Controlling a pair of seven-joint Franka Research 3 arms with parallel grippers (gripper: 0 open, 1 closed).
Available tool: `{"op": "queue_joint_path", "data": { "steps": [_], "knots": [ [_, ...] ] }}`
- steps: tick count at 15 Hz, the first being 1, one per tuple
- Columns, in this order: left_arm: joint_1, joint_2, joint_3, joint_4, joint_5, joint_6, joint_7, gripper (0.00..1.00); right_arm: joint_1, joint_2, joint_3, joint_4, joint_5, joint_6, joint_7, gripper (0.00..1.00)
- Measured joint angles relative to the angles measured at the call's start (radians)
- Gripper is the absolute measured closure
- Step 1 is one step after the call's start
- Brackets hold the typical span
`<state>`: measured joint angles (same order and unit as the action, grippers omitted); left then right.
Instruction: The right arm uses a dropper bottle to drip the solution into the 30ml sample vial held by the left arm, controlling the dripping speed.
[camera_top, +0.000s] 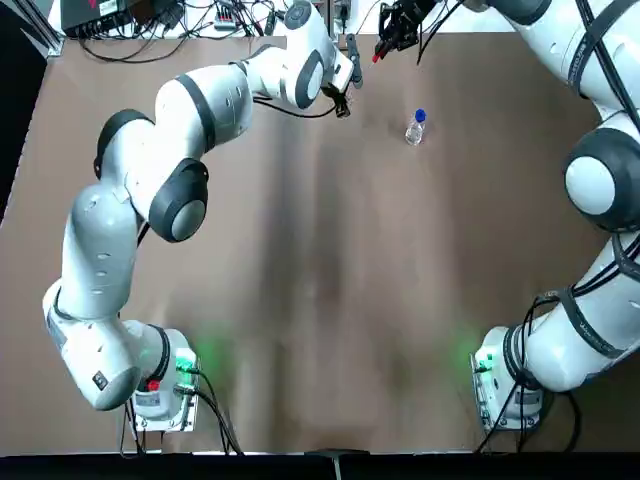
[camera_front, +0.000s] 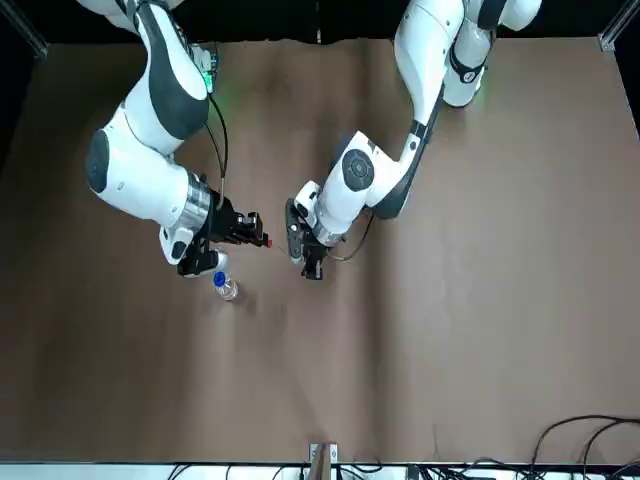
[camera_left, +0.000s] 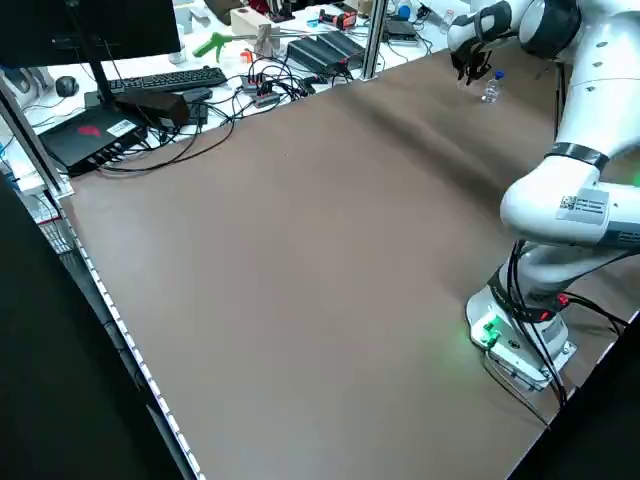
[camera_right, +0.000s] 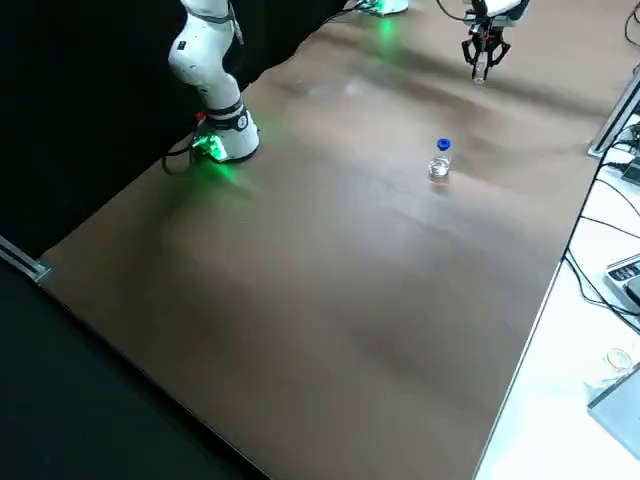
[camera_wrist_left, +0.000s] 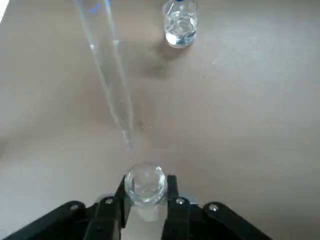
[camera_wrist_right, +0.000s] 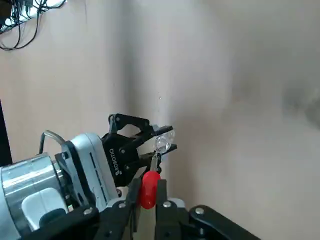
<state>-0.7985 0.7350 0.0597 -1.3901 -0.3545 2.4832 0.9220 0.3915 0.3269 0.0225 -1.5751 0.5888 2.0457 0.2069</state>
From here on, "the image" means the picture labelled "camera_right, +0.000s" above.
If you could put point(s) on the clear bottle with blue cap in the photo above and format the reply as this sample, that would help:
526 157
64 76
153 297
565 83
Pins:
440 170

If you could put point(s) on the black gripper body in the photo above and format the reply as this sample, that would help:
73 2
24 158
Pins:
484 37

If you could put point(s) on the aluminium frame rail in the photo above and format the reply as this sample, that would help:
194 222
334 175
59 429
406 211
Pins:
25 262

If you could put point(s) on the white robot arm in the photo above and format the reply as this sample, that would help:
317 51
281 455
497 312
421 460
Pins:
205 60
500 7

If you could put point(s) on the flat grey box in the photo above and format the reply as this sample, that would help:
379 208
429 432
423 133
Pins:
620 410

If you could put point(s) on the grey device with buttons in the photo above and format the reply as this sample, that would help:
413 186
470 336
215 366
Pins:
625 280

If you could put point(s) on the small dark device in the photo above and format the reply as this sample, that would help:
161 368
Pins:
632 172

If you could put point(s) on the aluminium camera post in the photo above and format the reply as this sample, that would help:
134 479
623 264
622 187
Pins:
612 120

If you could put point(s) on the small glass beaker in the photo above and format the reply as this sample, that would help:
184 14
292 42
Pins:
620 357

